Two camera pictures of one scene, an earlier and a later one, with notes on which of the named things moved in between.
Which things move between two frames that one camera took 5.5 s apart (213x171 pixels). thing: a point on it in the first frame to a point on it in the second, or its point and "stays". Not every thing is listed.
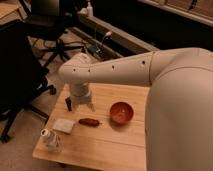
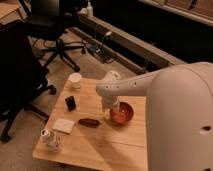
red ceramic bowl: (121, 112) stays
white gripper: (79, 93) to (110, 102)
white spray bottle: (89, 10) stays
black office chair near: (22, 74) stays
